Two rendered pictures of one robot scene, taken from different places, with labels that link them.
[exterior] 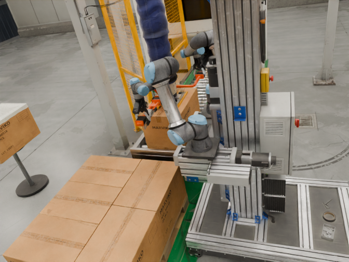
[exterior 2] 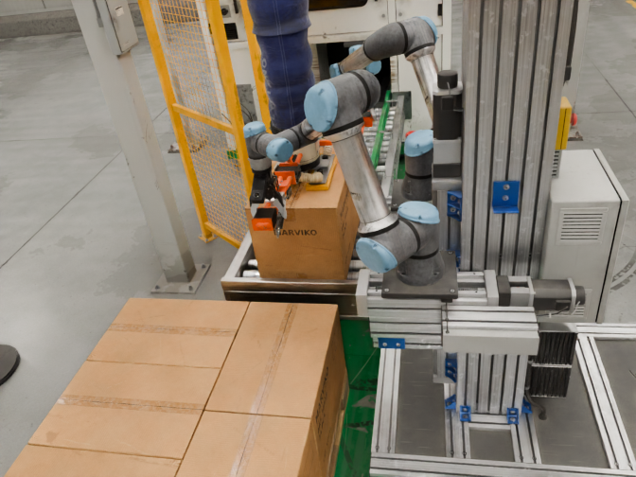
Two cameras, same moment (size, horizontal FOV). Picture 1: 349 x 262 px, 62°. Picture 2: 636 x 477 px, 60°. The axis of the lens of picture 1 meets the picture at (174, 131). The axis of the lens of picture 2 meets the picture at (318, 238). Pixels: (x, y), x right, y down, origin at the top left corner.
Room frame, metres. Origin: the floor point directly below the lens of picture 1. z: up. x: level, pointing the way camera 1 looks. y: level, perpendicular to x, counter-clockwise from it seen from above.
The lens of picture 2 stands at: (0.35, 0.37, 2.10)
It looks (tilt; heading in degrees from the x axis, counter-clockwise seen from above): 33 degrees down; 350
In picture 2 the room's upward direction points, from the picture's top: 8 degrees counter-clockwise
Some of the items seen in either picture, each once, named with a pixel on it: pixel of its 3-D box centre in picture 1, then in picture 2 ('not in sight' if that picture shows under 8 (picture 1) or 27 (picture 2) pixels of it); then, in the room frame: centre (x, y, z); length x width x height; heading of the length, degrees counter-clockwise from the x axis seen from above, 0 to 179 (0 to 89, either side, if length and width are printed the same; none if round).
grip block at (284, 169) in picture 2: (157, 100); (287, 173); (2.40, 0.09, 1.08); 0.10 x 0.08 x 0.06; 65
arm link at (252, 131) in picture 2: (135, 86); (256, 140); (2.09, 0.22, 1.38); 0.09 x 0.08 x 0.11; 26
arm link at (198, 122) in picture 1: (197, 126); (416, 226); (1.62, -0.15, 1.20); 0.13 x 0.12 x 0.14; 116
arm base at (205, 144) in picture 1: (200, 140); (419, 257); (1.63, -0.16, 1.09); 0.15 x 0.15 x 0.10
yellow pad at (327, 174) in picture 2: (177, 97); (323, 167); (2.59, -0.10, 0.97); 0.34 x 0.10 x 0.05; 155
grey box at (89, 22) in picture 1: (91, 29); (117, 18); (3.36, 0.66, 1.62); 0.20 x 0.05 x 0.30; 155
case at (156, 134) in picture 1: (173, 118); (309, 211); (2.61, -0.01, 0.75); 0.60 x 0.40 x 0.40; 155
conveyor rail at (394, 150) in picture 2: not in sight; (390, 176); (3.21, -0.64, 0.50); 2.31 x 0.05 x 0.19; 155
